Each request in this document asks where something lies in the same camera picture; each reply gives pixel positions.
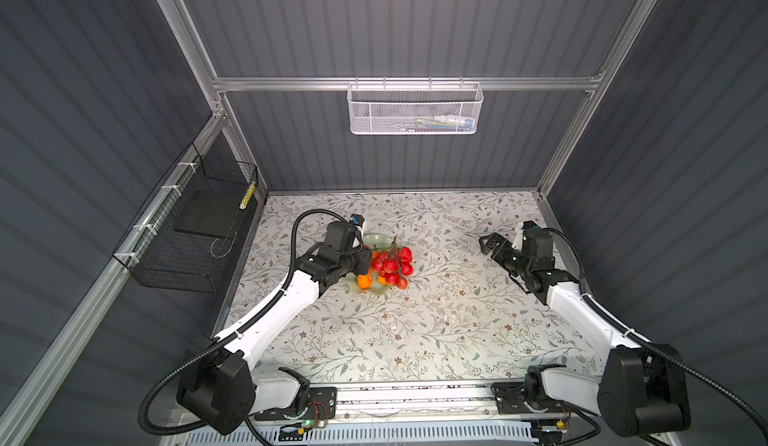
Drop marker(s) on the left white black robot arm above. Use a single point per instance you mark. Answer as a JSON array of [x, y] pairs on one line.
[[224, 389]]

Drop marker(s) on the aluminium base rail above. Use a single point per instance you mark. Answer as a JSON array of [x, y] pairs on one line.
[[420, 399]]

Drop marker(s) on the red fake grape bunch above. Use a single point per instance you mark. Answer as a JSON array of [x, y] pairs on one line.
[[396, 265]]

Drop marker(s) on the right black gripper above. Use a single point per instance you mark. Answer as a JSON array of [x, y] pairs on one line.
[[498, 256]]

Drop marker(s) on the white wire mesh basket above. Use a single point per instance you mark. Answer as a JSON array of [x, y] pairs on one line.
[[414, 108]]

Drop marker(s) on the black wire basket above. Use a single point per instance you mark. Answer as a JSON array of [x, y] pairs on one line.
[[188, 234]]

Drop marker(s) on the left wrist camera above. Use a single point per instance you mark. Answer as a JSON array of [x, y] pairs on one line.
[[357, 220]]

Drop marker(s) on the green scalloped fruit bowl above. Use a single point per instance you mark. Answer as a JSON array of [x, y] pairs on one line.
[[378, 243]]

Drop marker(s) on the yellow marker in basket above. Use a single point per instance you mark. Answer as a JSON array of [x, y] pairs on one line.
[[247, 196]]

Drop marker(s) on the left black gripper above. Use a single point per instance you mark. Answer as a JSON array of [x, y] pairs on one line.
[[363, 254]]

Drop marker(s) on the small orange fake tangerine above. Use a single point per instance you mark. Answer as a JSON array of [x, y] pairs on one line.
[[364, 282]]

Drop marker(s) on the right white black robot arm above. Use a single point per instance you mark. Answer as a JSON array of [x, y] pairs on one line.
[[626, 359]]

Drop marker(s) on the floral table mat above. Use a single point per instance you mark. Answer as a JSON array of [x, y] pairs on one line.
[[460, 317]]

